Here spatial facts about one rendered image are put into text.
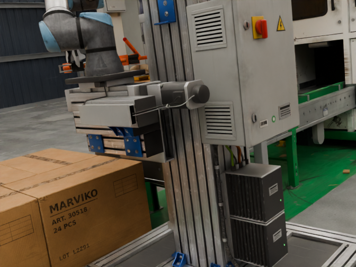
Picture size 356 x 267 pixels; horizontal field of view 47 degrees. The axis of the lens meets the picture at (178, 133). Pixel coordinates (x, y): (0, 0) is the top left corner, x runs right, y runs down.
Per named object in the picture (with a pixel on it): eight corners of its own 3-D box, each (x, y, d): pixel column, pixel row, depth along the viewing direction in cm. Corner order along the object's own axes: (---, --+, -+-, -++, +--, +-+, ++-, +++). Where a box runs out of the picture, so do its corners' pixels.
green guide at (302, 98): (340, 90, 382) (339, 81, 380) (352, 90, 374) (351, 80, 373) (235, 127, 273) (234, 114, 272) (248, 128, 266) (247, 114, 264)
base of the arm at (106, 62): (132, 70, 160) (128, 44, 158) (100, 75, 149) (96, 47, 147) (108, 72, 170) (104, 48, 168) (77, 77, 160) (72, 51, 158)
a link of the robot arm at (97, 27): (117, 45, 153) (111, 8, 150) (80, 50, 151) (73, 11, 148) (116, 46, 165) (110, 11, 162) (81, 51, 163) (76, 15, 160)
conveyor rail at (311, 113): (350, 107, 379) (349, 86, 375) (356, 107, 375) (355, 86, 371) (170, 183, 222) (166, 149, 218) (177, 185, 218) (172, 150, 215)
